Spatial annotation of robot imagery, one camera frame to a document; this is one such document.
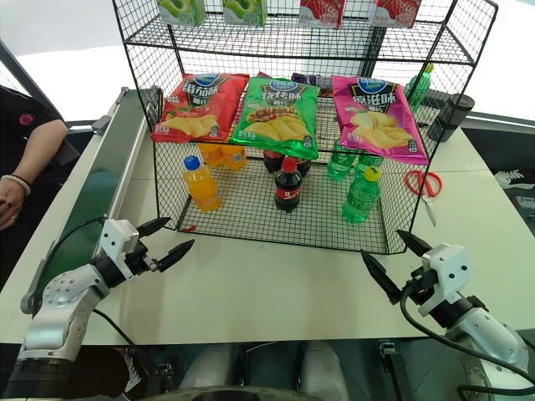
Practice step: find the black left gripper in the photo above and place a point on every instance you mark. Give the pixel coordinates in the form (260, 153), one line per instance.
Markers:
(140, 260)

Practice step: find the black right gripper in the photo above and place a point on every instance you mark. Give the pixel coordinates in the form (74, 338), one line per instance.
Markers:
(420, 286)

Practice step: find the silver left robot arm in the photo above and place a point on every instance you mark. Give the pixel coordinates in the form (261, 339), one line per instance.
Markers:
(58, 301)

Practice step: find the person's bare forearm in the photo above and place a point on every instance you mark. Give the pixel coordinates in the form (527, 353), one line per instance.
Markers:
(42, 146)

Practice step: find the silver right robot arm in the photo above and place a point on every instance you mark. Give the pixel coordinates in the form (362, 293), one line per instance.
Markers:
(493, 334)

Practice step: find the green conveyor belt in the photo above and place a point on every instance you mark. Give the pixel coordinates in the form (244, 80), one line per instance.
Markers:
(113, 158)

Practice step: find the person's hand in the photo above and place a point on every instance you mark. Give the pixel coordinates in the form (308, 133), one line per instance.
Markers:
(12, 202)

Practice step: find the small red scrap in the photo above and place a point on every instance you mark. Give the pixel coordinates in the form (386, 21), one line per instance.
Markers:
(190, 228)

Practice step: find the orange juice bottle blue cap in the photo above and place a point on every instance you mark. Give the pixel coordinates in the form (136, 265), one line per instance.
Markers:
(202, 188)

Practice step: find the green soda bottle yellow cap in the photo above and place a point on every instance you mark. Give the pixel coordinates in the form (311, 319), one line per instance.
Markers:
(359, 200)

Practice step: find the small black device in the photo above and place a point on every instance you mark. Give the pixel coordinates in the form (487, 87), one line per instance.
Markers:
(392, 361)

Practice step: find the cola bottle red cap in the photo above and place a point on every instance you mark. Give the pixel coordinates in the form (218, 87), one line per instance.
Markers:
(287, 188)

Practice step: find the grey rounded leg shape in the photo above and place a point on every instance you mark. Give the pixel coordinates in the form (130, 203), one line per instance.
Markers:
(207, 367)
(324, 369)

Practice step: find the black white sneaker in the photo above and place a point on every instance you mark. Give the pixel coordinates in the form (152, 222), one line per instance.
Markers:
(129, 369)

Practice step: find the red potato chips bag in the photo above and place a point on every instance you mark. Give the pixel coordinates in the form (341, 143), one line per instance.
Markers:
(196, 108)

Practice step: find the magenta potato chips bag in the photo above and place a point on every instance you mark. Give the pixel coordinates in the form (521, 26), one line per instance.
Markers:
(376, 121)

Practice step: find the black insulated cup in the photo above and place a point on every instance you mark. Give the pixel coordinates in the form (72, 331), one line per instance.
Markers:
(449, 117)

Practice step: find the green potato chips bag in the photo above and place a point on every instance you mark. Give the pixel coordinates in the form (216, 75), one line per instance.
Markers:
(276, 121)

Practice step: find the green ridged drink bottle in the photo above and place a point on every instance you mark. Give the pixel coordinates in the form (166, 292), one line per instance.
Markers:
(420, 88)

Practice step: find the person in black shirt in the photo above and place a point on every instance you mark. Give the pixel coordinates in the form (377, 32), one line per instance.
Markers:
(21, 121)

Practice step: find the dark purple snack pack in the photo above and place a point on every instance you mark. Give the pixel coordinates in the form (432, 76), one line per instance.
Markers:
(307, 79)

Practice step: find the dark diagonal metal bar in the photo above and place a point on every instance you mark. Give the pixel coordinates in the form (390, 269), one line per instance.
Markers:
(29, 79)

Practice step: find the green apple milk carton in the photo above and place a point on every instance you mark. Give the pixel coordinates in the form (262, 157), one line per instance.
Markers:
(181, 10)
(244, 11)

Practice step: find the strawberry milk carton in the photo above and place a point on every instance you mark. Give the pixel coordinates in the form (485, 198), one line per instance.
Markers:
(397, 12)
(322, 12)

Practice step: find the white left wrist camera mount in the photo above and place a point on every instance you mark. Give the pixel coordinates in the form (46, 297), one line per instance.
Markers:
(117, 240)

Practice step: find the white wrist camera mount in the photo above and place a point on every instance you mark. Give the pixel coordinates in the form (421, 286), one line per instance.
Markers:
(451, 267)
(117, 240)

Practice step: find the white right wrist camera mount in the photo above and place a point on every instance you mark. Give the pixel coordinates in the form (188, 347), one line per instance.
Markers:
(451, 267)

